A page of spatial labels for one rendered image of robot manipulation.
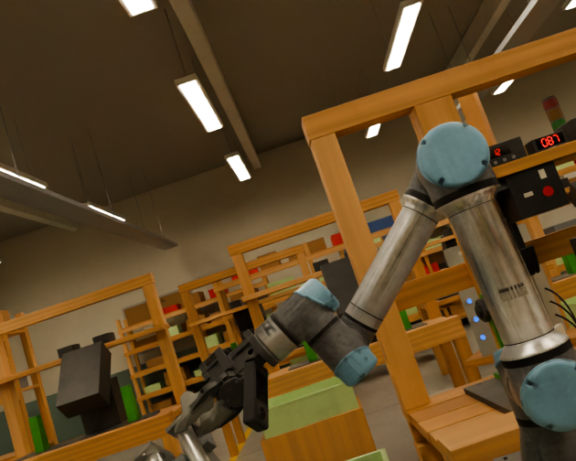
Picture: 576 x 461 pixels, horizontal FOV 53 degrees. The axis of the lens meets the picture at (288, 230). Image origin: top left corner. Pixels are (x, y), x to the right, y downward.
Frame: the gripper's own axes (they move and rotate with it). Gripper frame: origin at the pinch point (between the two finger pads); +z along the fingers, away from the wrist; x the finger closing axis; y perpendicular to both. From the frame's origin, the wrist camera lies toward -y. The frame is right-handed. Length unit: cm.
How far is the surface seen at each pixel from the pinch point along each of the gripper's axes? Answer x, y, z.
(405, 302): -86, 56, -57
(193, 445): 1.3, -4.1, -0.4
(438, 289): -89, 52, -69
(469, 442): -55, -10, -37
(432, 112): -50, 79, -110
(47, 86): -95, 637, 11
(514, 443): -59, -15, -44
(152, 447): 14.4, -10.8, 0.1
